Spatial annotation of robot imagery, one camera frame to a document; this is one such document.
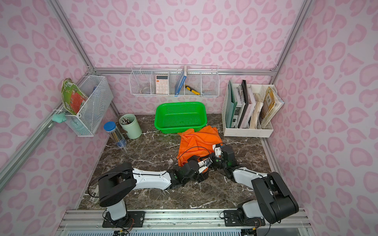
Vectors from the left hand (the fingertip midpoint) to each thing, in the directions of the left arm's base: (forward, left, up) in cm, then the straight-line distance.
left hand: (202, 160), depth 85 cm
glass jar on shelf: (+39, +35, +21) cm, 57 cm away
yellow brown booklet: (+36, -46, +13) cm, 59 cm away
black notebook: (+29, -26, +20) cm, 44 cm away
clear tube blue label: (+15, +54, +11) cm, 57 cm away
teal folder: (+24, -17, +19) cm, 35 cm away
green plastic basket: (+41, +19, -8) cm, 46 cm away
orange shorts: (+15, +1, -5) cm, 15 cm away
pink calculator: (+42, +25, +22) cm, 54 cm away
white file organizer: (+23, -27, +18) cm, 39 cm away
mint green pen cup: (+23, +46, +7) cm, 52 cm away
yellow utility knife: (+41, +6, +18) cm, 46 cm away
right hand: (0, +2, +1) cm, 2 cm away
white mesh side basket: (+32, +60, +26) cm, 73 cm away
